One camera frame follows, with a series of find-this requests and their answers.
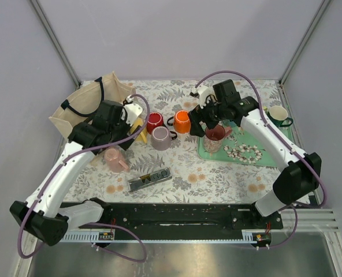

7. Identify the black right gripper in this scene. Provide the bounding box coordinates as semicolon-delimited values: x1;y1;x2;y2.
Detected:
187;95;226;138

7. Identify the pink round mug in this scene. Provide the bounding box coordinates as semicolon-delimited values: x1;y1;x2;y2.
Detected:
203;124;232;153

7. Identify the dark green mug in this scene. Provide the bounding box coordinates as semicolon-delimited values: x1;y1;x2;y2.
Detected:
267;106;293;128

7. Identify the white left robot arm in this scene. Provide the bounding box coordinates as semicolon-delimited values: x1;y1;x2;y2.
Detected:
10;100;143;246

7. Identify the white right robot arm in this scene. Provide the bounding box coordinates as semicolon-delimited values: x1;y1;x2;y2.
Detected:
188;80;321;229

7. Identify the orange mug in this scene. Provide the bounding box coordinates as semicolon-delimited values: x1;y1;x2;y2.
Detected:
166;110;191;134

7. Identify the yellow mug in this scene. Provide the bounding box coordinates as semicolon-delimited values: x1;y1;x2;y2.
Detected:
130;119;148;144

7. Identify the pink octagonal mug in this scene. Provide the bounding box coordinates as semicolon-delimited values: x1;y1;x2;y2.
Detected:
104;148;130;173

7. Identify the red mug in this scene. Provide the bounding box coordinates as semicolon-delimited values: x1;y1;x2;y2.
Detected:
146;112;164;134

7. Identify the lavender mug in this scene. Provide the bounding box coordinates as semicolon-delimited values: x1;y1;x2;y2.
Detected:
151;126;177;151

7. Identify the green floral tray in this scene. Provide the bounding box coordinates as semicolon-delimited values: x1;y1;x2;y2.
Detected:
197;115;293;167

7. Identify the beige canvas tote bag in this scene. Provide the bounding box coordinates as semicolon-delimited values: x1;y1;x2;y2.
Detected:
49;72;136;139

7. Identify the floral table mat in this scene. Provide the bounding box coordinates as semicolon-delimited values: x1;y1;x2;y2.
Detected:
49;80;310;204

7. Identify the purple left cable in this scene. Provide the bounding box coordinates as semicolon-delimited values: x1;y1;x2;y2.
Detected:
17;93;151;263

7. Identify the purple cable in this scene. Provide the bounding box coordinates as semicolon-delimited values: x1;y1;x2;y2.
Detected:
195;70;329;249
17;93;151;263

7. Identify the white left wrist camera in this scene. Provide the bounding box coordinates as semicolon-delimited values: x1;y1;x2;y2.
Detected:
121;96;143;126

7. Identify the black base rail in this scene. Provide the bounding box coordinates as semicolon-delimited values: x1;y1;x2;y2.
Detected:
61;203;284;242

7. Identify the white slotted cable duct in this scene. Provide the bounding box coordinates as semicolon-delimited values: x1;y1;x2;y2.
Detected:
61;226;271;244

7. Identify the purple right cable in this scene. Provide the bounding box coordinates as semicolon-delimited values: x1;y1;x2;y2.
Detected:
195;70;329;249

